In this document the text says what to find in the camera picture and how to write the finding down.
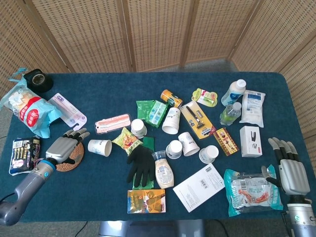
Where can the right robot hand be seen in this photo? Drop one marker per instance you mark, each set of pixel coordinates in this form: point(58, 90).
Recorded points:
point(293, 175)

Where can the mayonnaise squeeze bottle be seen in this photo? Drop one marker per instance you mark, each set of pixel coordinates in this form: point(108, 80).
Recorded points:
point(164, 172)

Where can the white paper cup blue flower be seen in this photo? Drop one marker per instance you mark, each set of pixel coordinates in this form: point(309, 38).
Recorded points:
point(174, 149)
point(97, 147)
point(188, 145)

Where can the white stapler box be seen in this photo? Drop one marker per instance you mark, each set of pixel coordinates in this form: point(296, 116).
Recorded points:
point(250, 142)

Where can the woven rattan coaster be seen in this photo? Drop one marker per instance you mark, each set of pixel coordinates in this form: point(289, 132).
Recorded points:
point(77, 156)

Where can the white milk drink bottle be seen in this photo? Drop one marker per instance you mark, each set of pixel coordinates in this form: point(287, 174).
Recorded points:
point(233, 93)

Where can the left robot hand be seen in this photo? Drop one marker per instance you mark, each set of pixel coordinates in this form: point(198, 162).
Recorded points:
point(60, 149)

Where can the blue bag with red label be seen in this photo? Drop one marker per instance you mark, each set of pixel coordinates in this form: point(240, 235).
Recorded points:
point(29, 111)

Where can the dark green packet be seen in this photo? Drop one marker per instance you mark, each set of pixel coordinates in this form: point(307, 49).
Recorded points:
point(142, 109)

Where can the clear bottle green label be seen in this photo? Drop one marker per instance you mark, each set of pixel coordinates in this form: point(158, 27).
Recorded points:
point(229, 114)

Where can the woven folding screen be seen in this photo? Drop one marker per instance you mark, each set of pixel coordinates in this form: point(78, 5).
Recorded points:
point(158, 32)

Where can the green snack packet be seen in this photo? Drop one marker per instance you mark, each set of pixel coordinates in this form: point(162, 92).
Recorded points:
point(127, 142)

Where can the teal snack bag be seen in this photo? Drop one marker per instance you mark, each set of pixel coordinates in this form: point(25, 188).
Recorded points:
point(251, 192)

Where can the white paper cup green flower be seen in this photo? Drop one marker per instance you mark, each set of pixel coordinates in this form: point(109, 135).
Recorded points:
point(171, 121)
point(138, 128)
point(208, 154)

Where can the red and yellow box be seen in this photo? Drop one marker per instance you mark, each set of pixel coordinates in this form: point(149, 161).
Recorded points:
point(225, 142)

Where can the orange drink can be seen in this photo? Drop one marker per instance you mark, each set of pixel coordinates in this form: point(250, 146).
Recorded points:
point(170, 98)

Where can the pink toothbrush blister pack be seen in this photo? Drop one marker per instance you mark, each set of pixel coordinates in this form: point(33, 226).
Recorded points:
point(70, 112)

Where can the white flat box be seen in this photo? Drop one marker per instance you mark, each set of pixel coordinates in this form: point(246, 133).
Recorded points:
point(198, 188)

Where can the razor on yellow card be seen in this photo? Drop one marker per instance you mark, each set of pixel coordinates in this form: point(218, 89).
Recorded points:
point(197, 121)

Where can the orange snack box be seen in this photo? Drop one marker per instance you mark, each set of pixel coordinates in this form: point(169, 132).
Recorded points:
point(146, 201)

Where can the dark printed packet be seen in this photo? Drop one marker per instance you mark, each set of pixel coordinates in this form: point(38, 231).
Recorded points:
point(23, 156)

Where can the black work glove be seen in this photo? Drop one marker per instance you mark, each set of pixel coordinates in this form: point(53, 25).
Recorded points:
point(142, 163)

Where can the light green wipes pack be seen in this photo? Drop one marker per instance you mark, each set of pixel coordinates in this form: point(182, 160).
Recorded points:
point(156, 113)

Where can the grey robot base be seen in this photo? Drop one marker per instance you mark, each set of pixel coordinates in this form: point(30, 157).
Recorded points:
point(150, 228)

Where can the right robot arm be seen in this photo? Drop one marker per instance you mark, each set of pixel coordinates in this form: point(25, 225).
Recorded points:
point(301, 222)

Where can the salmon toothbrush pack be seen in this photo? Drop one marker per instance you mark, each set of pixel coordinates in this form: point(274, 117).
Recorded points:
point(112, 123)

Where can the black tape roll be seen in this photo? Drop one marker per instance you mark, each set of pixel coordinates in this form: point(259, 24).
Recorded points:
point(38, 80)

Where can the white gauze pack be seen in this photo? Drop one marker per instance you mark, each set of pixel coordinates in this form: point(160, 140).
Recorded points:
point(253, 108)

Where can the green glove card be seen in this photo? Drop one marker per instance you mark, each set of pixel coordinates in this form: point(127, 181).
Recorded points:
point(148, 142)

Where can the lip balm on green card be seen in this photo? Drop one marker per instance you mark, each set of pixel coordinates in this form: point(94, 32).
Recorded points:
point(205, 97)

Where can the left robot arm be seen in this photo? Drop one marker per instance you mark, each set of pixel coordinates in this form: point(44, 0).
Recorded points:
point(27, 187)

